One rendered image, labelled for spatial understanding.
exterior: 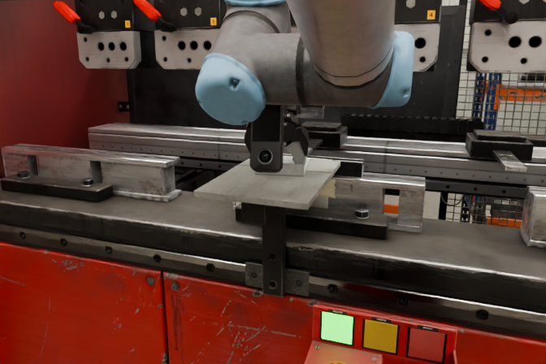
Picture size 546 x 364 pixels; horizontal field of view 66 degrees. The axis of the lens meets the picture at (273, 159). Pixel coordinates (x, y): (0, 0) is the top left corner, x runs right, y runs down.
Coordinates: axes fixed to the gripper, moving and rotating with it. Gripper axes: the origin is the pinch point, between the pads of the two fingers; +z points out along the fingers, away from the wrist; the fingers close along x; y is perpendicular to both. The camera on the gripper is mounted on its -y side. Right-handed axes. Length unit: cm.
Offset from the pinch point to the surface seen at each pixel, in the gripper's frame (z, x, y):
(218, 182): -4.6, 9.0, -6.7
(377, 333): 3.9, -16.7, -25.4
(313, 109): 1.2, -4.4, 15.5
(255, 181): -3.6, 3.2, -5.6
